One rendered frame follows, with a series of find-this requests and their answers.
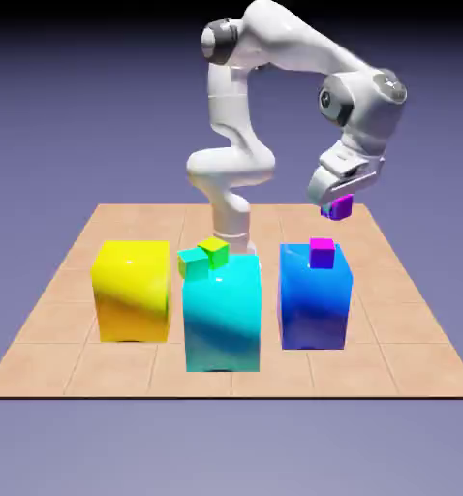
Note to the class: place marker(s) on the small teal cube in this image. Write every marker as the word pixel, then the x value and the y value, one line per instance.
pixel 194 265

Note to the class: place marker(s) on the large blue box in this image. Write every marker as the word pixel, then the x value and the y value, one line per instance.
pixel 313 302

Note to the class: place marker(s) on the small yellow-green cube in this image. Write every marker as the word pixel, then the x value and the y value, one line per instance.
pixel 216 252

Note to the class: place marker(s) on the small magenta cube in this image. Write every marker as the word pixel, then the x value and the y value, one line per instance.
pixel 321 254

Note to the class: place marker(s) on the small purple cube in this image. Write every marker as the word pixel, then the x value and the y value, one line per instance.
pixel 340 209

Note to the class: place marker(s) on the large yellow box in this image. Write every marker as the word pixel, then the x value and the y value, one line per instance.
pixel 130 290

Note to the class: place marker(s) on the large cyan box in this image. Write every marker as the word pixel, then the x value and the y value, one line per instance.
pixel 222 314

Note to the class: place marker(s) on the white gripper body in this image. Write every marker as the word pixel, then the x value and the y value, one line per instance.
pixel 332 182

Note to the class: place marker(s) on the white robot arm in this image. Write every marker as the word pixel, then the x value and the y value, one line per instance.
pixel 231 116

